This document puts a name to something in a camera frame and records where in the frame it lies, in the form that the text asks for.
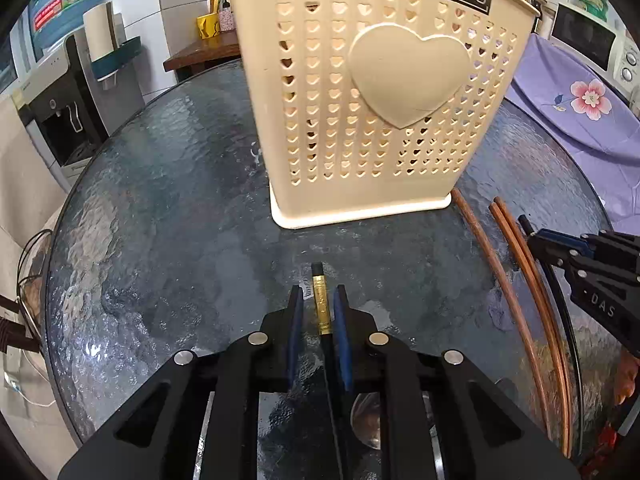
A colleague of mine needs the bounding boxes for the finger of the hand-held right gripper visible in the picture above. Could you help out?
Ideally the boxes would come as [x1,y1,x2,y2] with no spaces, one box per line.
[527,229,593,268]
[585,231,640,271]

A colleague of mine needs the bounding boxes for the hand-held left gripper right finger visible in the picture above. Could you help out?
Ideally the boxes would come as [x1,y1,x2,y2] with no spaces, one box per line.
[334,285,582,480]

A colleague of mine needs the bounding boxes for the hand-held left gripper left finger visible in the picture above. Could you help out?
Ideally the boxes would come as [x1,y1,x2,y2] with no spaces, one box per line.
[57,285,306,480]

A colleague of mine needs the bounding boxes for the black chopstick with gold band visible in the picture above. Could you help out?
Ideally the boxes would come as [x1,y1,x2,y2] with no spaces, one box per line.
[310,261,348,480]

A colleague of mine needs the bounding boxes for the brown wooden chopstick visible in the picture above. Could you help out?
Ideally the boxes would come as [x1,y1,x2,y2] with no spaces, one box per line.
[451,188,553,443]
[494,197,573,457]
[490,204,566,455]

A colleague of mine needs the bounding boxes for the metal spoon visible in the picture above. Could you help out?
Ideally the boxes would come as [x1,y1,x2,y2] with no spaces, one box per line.
[350,392,387,452]

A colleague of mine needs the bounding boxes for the cream perforated utensil holder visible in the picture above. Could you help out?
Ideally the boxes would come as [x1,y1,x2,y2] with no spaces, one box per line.
[225,0,542,231]

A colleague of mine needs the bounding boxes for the person's right hand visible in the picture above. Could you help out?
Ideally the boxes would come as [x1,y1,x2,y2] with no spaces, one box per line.
[614,350,640,407]

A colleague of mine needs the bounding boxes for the purple floral cloth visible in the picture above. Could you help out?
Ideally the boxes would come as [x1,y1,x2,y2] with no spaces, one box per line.
[502,34,640,236]

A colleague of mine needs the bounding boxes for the white microwave oven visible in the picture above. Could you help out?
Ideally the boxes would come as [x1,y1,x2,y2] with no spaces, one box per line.
[550,2,640,87]

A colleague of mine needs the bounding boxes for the dark wooden counter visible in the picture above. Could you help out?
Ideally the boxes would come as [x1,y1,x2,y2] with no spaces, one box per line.
[163,40,243,74]

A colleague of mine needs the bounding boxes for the yellow cup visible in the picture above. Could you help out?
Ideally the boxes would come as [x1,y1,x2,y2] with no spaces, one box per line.
[196,14,221,40]

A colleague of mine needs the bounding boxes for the teal towel holder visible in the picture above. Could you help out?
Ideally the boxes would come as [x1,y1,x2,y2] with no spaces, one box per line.
[90,35,143,87]

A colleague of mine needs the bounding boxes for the white water dispenser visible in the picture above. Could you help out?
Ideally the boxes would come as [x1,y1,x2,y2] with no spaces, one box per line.
[10,35,146,181]

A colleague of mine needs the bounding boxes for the paper towel roll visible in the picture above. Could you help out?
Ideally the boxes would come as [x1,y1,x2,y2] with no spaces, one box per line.
[82,2,126,57]

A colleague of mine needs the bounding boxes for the blue water bottle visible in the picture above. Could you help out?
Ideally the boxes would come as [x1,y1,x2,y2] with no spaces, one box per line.
[27,0,103,53]

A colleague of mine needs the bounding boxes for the black cable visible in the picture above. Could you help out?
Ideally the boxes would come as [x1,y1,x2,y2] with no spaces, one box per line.
[15,229,54,311]

